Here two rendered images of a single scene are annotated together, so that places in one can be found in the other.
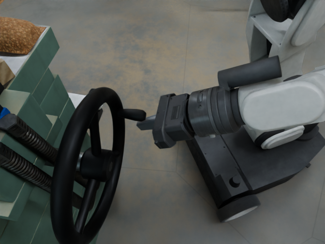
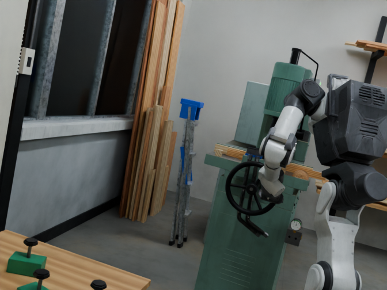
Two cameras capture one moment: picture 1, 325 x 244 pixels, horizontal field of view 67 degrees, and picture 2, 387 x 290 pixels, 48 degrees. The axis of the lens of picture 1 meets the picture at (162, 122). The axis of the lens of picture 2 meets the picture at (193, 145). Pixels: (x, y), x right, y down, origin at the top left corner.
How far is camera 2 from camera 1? 2.15 m
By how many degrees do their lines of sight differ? 88
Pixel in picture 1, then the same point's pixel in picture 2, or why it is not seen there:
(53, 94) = (285, 197)
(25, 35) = (298, 174)
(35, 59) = (291, 179)
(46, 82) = (287, 189)
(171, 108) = not seen: hidden behind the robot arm
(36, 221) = (234, 213)
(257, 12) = (348, 218)
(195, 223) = not seen: outside the picture
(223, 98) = not seen: hidden behind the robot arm
